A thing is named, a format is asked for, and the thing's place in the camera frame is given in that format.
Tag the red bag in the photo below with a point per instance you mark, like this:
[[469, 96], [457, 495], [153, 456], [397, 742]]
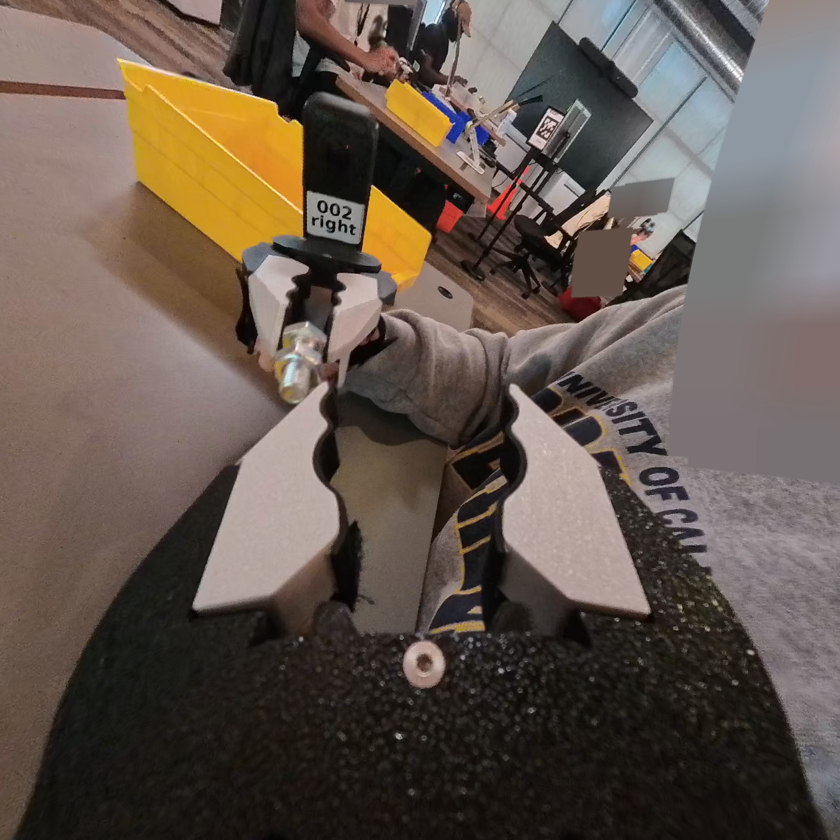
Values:
[[581, 305]]

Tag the large yellow plastic bin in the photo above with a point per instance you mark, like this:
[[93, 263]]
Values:
[[197, 151]]

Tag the orange bin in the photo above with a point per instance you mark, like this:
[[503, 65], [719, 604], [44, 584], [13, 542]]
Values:
[[451, 216]]

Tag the small yellow bin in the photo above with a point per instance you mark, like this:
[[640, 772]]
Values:
[[417, 108]]

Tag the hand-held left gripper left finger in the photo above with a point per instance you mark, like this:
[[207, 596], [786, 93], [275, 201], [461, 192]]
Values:
[[275, 525]]

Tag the black video bar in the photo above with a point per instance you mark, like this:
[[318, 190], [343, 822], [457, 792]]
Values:
[[607, 65]]

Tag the black and white marker sign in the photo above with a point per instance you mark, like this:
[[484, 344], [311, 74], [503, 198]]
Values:
[[550, 129]]

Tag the silver hex bolt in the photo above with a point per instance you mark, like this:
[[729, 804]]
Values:
[[303, 333]]

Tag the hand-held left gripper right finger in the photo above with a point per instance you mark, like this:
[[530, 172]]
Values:
[[571, 525]]

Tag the person's right forearm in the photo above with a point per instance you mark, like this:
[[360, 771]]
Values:
[[446, 367]]

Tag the background work table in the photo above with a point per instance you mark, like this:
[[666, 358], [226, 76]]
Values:
[[426, 154]]

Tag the black jacket on chair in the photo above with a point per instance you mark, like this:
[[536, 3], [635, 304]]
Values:
[[262, 46]]

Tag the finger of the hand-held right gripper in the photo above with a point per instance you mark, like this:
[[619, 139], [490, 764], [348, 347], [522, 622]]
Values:
[[358, 315], [269, 302]]

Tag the blue plastic bin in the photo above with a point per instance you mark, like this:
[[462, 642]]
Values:
[[459, 124]]

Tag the black office chair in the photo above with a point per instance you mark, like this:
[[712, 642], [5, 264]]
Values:
[[544, 243]]

